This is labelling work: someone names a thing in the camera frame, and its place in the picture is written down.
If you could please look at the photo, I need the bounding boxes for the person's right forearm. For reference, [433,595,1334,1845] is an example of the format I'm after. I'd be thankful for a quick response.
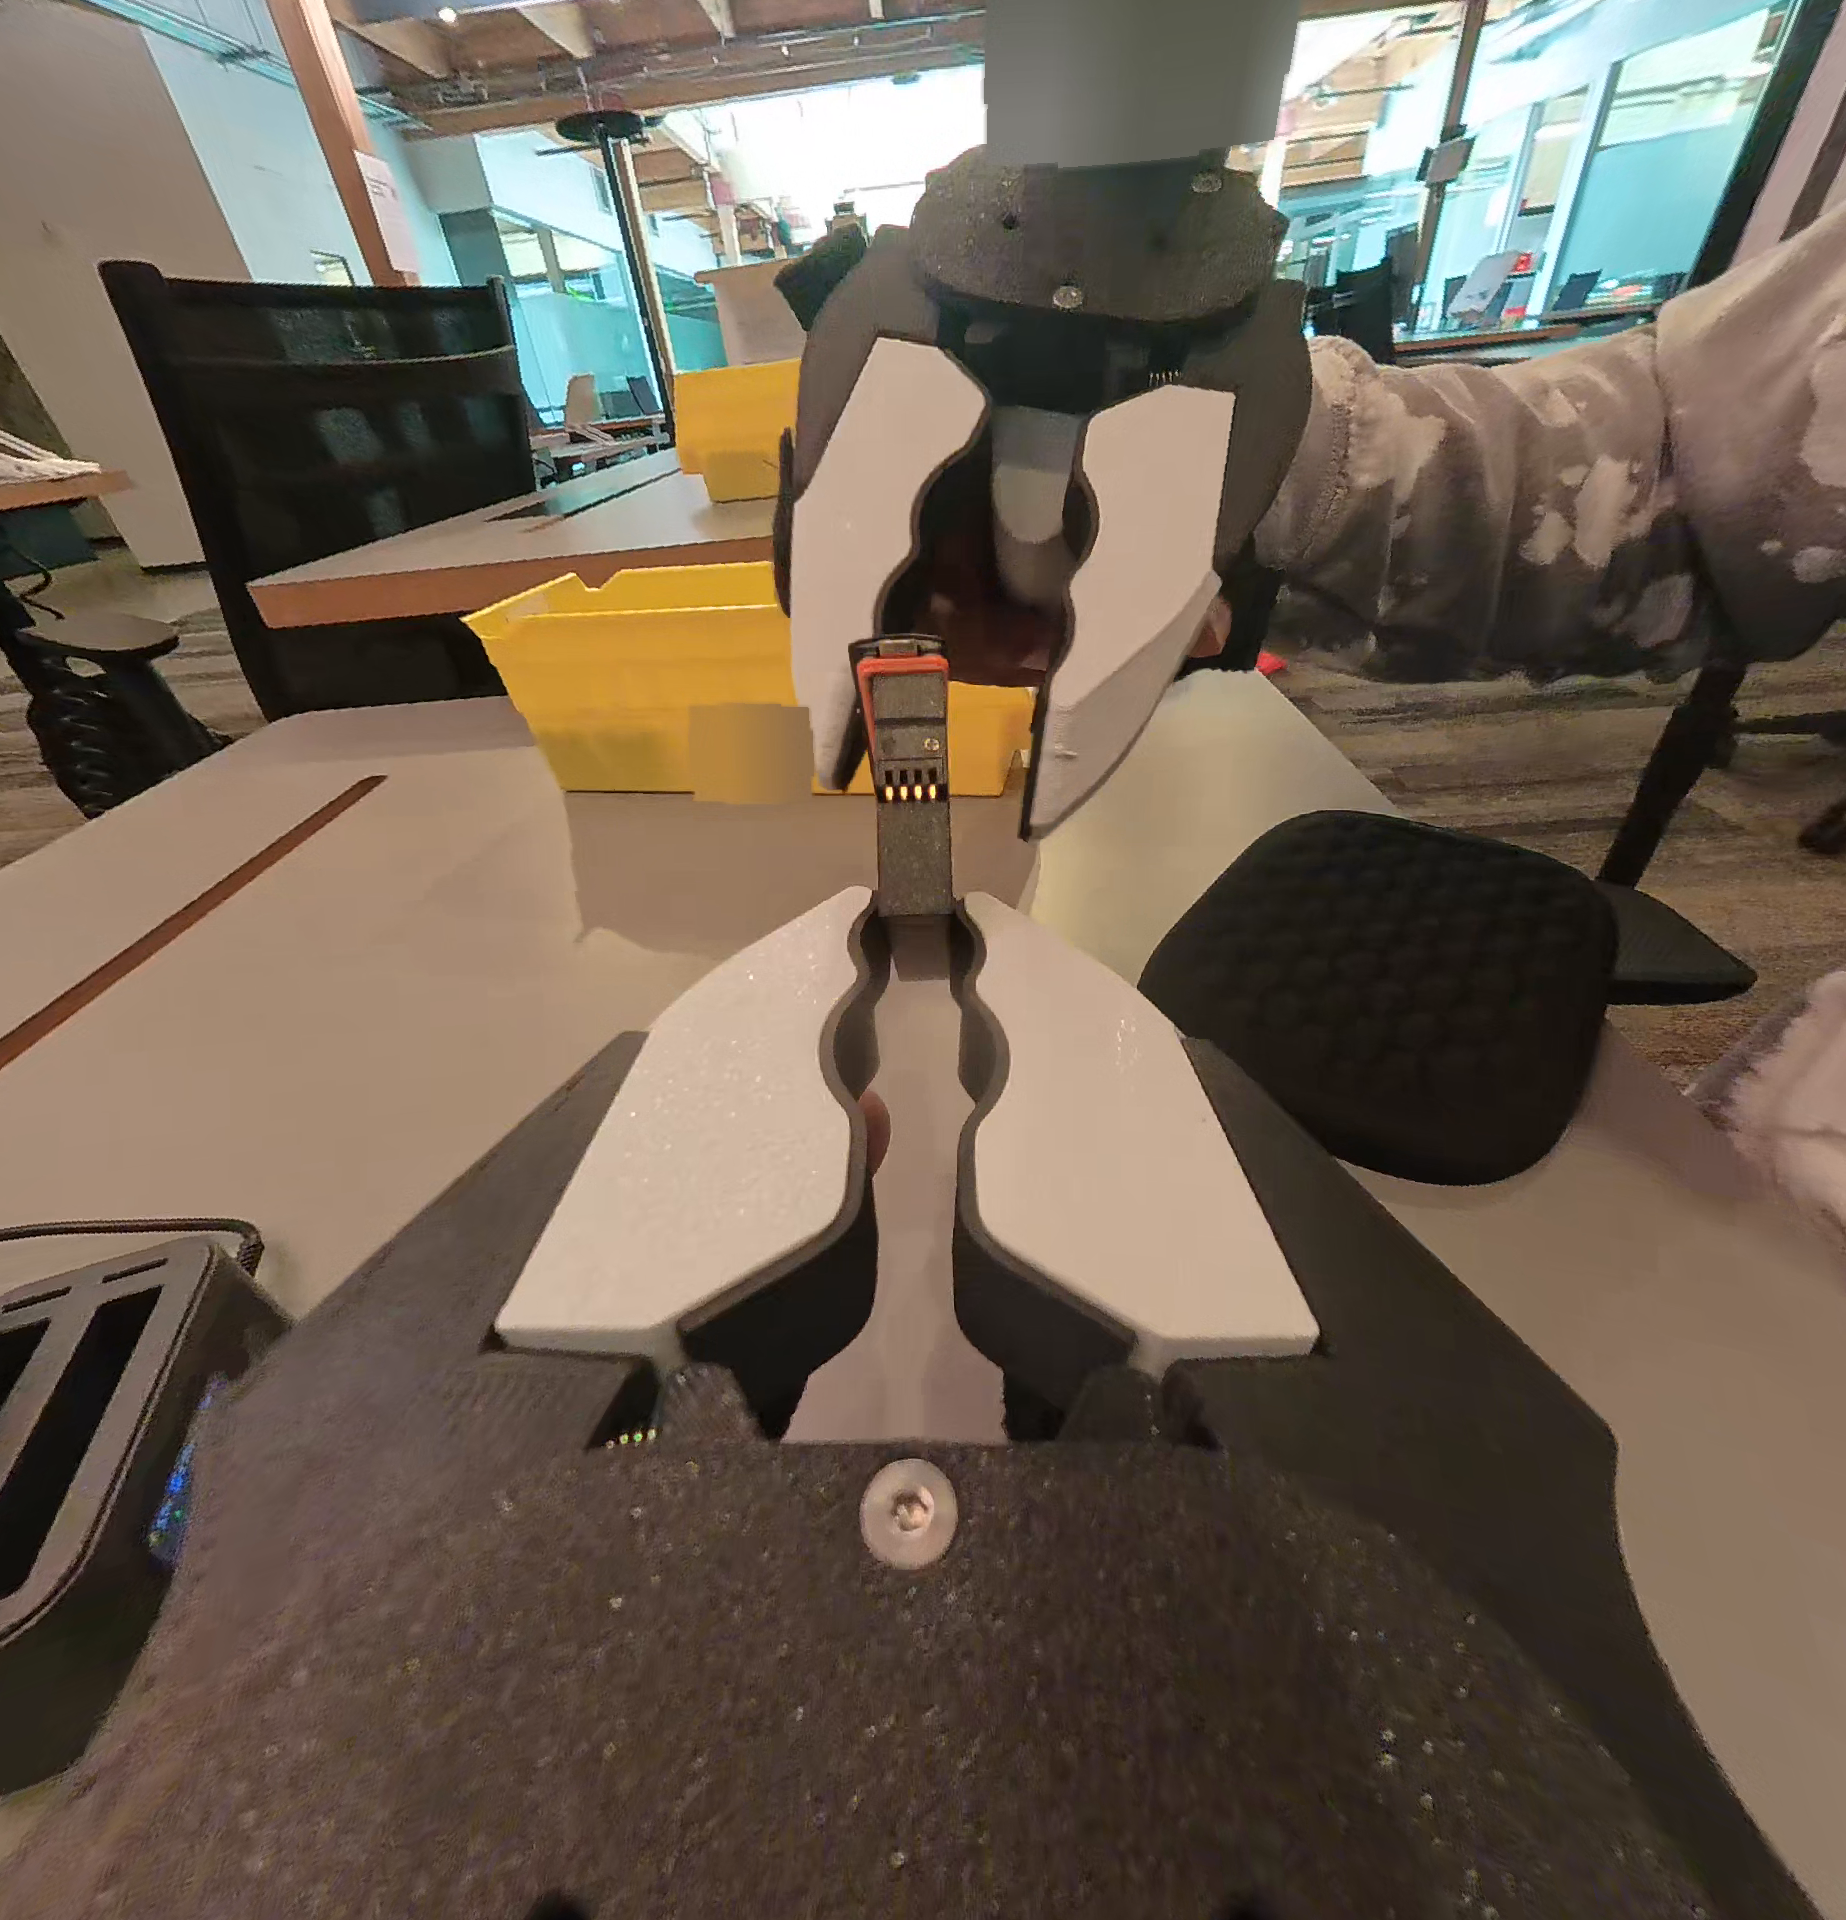
[1252,180,1846,683]

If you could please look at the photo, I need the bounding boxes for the black pole stand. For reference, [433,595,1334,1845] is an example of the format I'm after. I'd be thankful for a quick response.
[552,103,682,396]

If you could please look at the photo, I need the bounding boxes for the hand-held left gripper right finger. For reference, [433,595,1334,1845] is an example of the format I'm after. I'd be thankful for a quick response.
[951,888,1326,1428]

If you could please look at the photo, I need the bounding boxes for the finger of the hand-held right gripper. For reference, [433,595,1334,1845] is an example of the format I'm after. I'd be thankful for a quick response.
[1015,384,1243,846]
[787,329,997,797]

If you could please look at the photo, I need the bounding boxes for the person's right hand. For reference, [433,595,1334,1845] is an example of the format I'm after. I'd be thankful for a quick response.
[899,510,1076,683]

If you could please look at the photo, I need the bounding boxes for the black battery orange rim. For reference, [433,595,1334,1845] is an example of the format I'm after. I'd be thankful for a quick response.
[847,631,962,920]

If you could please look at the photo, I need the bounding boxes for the black battery charging case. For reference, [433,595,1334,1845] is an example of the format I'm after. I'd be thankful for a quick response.
[0,1242,291,1794]

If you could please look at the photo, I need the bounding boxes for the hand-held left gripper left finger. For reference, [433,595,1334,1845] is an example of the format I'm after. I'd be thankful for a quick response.
[491,884,884,1428]

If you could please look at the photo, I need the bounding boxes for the black charging cable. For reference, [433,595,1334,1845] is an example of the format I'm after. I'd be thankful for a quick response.
[0,1218,265,1270]

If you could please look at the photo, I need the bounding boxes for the yellow plastic bin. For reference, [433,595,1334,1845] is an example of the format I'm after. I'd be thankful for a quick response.
[464,562,1042,800]
[668,355,805,508]

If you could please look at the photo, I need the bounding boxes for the black metal chair leg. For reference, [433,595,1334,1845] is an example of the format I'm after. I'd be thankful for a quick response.
[1594,659,1846,889]

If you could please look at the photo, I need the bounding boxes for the wooden edged table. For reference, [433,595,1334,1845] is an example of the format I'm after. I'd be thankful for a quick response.
[248,449,782,636]

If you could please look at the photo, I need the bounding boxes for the black office chair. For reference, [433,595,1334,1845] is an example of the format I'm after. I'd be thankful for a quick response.
[97,258,542,721]
[0,570,231,824]

